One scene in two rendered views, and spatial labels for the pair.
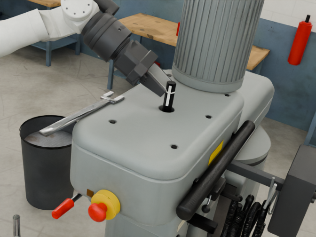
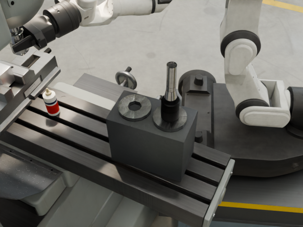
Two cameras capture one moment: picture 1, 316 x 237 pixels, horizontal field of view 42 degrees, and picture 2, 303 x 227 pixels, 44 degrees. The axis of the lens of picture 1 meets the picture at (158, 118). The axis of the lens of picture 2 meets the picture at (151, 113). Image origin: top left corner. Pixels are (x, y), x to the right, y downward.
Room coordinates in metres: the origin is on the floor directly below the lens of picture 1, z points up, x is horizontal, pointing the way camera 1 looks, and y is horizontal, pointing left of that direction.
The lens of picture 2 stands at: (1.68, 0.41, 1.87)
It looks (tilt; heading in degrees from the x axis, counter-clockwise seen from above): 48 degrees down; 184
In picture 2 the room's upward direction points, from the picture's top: 1 degrees counter-clockwise
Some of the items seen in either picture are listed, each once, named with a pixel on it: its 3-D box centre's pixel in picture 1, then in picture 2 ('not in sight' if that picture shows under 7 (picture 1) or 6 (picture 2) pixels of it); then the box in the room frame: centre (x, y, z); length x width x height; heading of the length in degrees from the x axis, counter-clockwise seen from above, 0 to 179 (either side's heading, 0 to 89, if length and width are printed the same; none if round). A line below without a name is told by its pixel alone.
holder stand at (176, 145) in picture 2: not in sight; (152, 134); (1.01, 0.36, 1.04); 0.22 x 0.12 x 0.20; 72
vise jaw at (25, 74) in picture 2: not in sight; (13, 70); (0.75, -0.12, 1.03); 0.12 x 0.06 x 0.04; 68
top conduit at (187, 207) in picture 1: (221, 161); not in sight; (0.83, -0.16, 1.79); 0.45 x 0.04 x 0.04; 157
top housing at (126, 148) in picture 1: (164, 135); not in sight; (0.87, -0.02, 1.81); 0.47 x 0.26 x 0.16; 157
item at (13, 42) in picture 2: not in sight; (18, 42); (0.85, -0.02, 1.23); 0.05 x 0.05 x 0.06
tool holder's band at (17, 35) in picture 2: not in sight; (15, 32); (0.85, -0.02, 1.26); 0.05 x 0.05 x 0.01
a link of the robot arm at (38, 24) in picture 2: not in sight; (46, 27); (0.79, 0.05, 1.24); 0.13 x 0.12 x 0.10; 47
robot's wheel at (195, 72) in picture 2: not in sight; (197, 86); (0.24, 0.55, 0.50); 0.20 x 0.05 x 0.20; 88
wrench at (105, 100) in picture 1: (83, 112); not in sight; (0.76, 0.16, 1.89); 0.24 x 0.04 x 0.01; 154
